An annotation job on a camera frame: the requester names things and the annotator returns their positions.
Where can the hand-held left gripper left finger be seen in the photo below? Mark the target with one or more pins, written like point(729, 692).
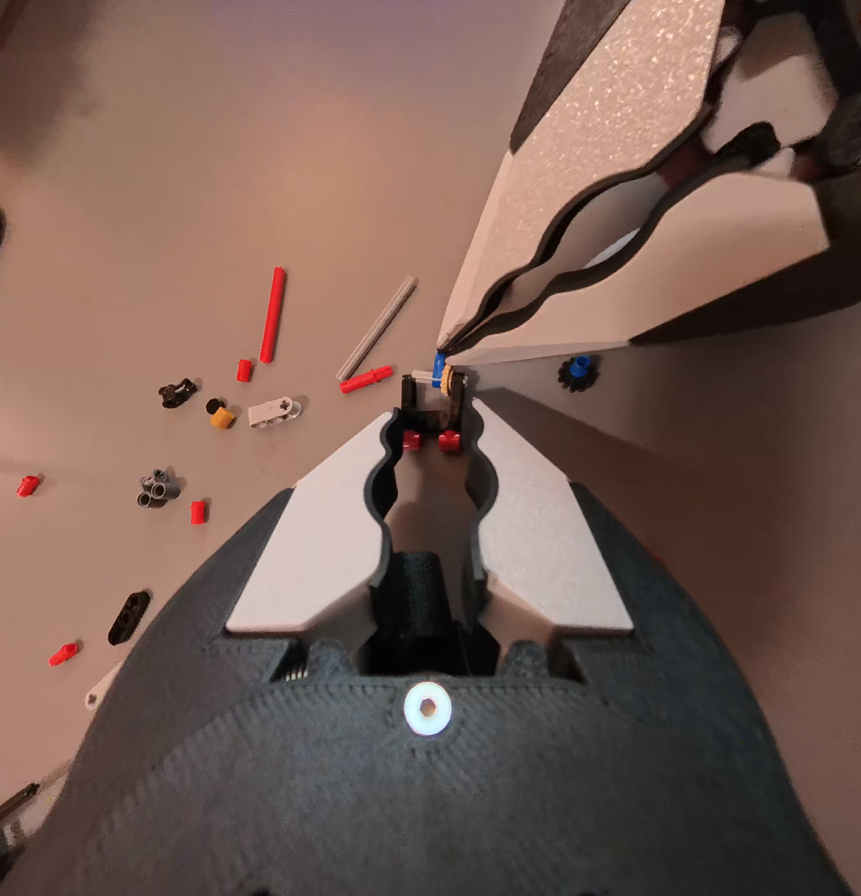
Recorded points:
point(311, 560)

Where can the small red pin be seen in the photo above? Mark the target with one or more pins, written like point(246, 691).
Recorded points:
point(63, 654)

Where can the black pin connector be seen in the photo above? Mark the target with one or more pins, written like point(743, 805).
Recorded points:
point(175, 394)

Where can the light grey three-hole liftarm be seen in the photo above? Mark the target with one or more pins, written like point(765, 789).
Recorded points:
point(262, 414)

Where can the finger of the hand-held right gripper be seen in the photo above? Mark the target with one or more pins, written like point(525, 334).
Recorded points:
point(612, 105)
point(717, 252)

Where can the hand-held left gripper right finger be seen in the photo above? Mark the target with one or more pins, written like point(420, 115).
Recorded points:
point(549, 560)

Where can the black two-hole liftarm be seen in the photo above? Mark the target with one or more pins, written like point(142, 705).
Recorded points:
point(129, 618)

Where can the red axle pin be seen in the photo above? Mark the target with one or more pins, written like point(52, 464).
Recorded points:
point(366, 380)

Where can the light grey long axle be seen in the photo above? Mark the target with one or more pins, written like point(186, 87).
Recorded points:
point(374, 329)

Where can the black gear with blue pin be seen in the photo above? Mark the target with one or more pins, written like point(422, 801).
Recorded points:
point(577, 374)

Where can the long red axle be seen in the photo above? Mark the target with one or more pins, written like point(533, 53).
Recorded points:
point(273, 315)

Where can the dark grey tube connector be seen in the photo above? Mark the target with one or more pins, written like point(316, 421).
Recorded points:
point(159, 488)

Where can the white liftarm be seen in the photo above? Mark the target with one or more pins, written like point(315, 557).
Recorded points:
point(105, 686)

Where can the black frame with red bushes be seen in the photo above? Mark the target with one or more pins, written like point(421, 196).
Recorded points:
point(430, 420)

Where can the blue and tan pin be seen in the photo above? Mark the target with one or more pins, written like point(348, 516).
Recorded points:
point(440, 364)

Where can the black multicoloured brick chassis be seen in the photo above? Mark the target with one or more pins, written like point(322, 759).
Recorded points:
point(10, 805)

